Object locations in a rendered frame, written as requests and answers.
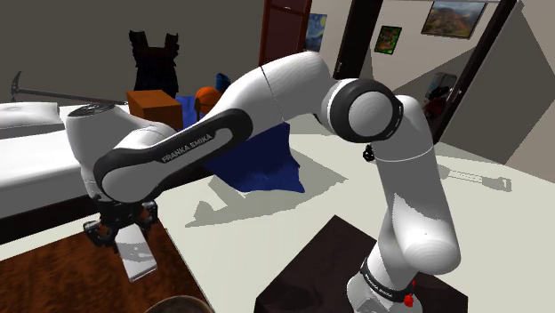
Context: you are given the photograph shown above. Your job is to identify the blue cloth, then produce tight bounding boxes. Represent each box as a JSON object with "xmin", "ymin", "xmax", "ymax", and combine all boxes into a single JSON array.
[{"xmin": 174, "ymin": 94, "xmax": 306, "ymax": 195}]

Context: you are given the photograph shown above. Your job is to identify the black dress-shaped thing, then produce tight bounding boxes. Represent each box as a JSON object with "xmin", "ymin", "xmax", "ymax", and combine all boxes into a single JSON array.
[{"xmin": 128, "ymin": 29, "xmax": 181, "ymax": 100}]

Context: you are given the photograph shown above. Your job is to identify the grey flat rectangular tablet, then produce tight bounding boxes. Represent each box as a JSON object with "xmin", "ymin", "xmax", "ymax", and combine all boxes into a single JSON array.
[{"xmin": 115, "ymin": 224, "xmax": 158, "ymax": 284}]

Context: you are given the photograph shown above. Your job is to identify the dark robot stand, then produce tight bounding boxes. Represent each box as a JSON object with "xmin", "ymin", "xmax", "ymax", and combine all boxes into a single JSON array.
[{"xmin": 253, "ymin": 214, "xmax": 470, "ymax": 313}]

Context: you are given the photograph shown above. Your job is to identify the dark red door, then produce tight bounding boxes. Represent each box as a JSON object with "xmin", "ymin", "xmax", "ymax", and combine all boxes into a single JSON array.
[{"xmin": 258, "ymin": 0, "xmax": 314, "ymax": 68}]

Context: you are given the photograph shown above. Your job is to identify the white bed with dark frame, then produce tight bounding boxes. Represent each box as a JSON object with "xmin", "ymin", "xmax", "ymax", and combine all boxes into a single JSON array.
[{"xmin": 0, "ymin": 101, "xmax": 218, "ymax": 246}]

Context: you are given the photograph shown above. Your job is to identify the green wall picture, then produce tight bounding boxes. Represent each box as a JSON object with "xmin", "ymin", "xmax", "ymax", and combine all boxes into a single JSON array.
[{"xmin": 374, "ymin": 25, "xmax": 404, "ymax": 56}]

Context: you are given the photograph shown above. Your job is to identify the dark pickaxe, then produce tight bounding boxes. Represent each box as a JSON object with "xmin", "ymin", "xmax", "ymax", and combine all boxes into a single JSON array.
[{"xmin": 10, "ymin": 70, "xmax": 129, "ymax": 107}]

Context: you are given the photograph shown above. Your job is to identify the orange basketball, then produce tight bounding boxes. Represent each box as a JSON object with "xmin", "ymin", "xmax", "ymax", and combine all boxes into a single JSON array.
[{"xmin": 194, "ymin": 85, "xmax": 225, "ymax": 116}]

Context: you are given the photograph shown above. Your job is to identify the red-brown wooden table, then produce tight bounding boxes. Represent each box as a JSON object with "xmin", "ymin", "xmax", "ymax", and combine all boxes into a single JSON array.
[{"xmin": 0, "ymin": 218, "xmax": 214, "ymax": 313}]

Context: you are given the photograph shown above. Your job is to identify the white pillow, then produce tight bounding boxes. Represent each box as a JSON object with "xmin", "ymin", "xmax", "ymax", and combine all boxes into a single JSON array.
[{"xmin": 0, "ymin": 101, "xmax": 66, "ymax": 140}]

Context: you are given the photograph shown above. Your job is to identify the orange-brown box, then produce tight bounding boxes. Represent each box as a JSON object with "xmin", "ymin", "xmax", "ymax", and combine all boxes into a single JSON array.
[{"xmin": 125, "ymin": 89, "xmax": 184, "ymax": 132}]

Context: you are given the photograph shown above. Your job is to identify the mountain landscape wall picture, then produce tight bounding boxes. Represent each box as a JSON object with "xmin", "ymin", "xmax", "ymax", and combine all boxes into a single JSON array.
[{"xmin": 420, "ymin": 0, "xmax": 489, "ymax": 41}]

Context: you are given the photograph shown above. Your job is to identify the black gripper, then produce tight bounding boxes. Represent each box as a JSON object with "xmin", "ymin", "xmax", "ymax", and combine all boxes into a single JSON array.
[{"xmin": 82, "ymin": 200, "xmax": 160, "ymax": 255}]

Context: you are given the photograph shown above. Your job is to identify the blue night sky painting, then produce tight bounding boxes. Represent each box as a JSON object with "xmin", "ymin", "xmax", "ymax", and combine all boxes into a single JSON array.
[{"xmin": 304, "ymin": 12, "xmax": 329, "ymax": 53}]

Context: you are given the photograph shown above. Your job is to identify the small blue thing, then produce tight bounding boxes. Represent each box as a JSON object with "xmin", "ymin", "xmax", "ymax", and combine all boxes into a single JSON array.
[{"xmin": 214, "ymin": 72, "xmax": 232, "ymax": 94}]

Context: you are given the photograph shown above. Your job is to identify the brown round thing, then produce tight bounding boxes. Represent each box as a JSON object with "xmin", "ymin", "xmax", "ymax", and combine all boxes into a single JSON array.
[{"xmin": 144, "ymin": 294, "xmax": 216, "ymax": 313}]

